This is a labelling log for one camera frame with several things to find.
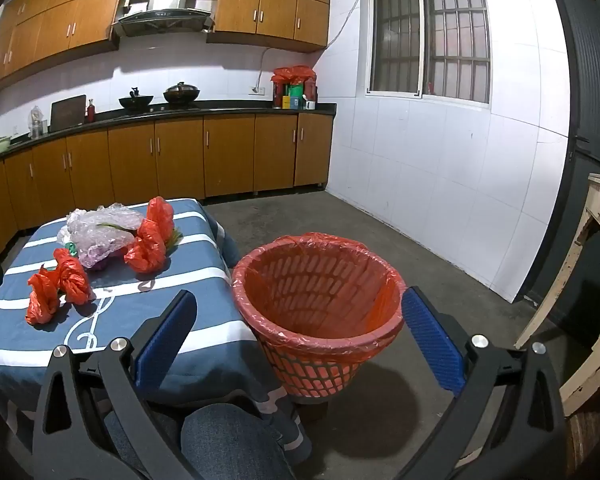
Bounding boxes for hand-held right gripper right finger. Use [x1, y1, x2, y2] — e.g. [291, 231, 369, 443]
[401, 286, 567, 480]

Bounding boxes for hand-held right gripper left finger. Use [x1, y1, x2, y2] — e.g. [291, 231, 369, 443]
[30, 289, 198, 480]

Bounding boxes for red plastic wastebasket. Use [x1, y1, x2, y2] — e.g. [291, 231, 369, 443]
[231, 232, 407, 400]

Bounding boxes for blue white striped tablecloth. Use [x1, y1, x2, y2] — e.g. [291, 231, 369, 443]
[0, 198, 313, 461]

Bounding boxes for person's right leg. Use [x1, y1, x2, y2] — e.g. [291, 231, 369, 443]
[180, 404, 293, 480]

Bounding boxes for dark cutting board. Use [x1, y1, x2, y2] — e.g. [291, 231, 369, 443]
[49, 94, 87, 133]

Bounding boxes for wooden base cabinets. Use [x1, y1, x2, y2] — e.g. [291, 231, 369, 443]
[0, 112, 337, 248]

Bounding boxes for black wok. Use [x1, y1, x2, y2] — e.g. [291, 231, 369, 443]
[118, 87, 154, 111]

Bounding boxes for black kitchen countertop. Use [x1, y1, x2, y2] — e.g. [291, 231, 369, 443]
[0, 102, 338, 168]

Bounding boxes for black pot with lid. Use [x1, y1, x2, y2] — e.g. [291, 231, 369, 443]
[163, 81, 201, 105]

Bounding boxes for dark grey door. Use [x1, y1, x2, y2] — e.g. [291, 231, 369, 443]
[525, 0, 600, 351]

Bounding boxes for large red plastic bag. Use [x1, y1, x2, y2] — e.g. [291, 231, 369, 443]
[271, 65, 315, 86]

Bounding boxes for barred window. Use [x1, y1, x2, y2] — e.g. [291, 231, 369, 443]
[365, 0, 492, 111]

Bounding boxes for steel range hood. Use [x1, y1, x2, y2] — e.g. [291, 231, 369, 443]
[111, 0, 216, 38]

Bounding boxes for white wall cable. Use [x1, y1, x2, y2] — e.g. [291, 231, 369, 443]
[256, 0, 371, 92]

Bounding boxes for wooden wall cabinets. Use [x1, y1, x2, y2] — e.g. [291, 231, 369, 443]
[0, 0, 332, 92]

